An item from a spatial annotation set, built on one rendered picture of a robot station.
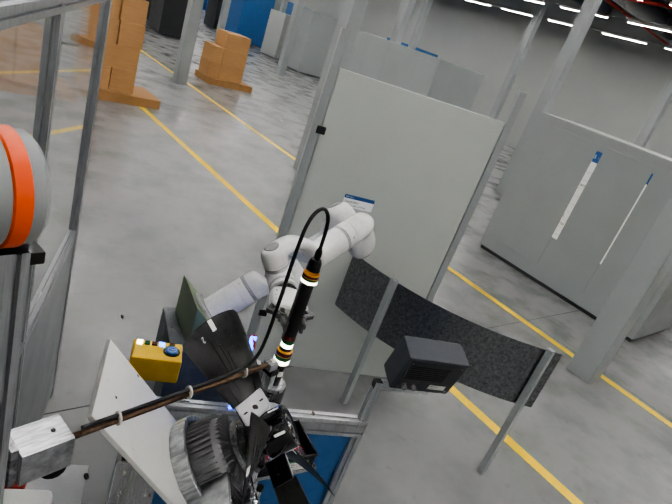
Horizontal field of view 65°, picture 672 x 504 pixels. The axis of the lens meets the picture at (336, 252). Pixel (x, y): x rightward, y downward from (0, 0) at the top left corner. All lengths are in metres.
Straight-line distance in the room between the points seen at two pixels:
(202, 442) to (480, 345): 2.11
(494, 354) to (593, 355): 2.38
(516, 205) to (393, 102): 4.85
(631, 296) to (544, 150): 2.95
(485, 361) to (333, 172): 1.43
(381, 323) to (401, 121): 1.24
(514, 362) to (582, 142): 4.59
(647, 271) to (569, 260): 2.26
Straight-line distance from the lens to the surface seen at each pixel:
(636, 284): 5.34
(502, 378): 3.37
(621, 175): 7.24
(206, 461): 1.46
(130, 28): 9.40
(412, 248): 3.55
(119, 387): 1.36
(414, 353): 2.01
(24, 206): 0.75
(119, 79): 9.55
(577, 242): 7.39
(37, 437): 1.13
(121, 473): 1.45
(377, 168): 3.25
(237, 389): 1.44
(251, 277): 2.17
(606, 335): 5.48
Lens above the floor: 2.20
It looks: 22 degrees down
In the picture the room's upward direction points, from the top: 20 degrees clockwise
